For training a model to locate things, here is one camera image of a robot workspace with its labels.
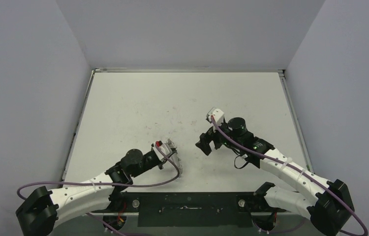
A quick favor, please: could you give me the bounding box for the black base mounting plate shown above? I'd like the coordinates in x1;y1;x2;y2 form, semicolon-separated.
96;192;281;228

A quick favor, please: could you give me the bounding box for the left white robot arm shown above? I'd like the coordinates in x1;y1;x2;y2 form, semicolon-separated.
16;145;176;236

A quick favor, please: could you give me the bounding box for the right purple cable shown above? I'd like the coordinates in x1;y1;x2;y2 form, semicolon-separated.
210;116;369;236

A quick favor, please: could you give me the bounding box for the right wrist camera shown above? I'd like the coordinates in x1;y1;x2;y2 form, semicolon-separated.
206;107;225;125

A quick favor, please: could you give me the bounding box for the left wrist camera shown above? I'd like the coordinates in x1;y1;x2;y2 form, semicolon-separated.
152;140;177;162

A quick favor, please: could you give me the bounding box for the aluminium table frame rail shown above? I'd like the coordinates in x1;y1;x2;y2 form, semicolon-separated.
277;70;314;173

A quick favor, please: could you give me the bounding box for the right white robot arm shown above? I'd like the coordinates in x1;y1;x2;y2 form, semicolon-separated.
196;115;355;236

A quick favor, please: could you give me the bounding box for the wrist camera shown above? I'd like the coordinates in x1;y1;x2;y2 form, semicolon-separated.
152;140;177;162
206;107;225;125

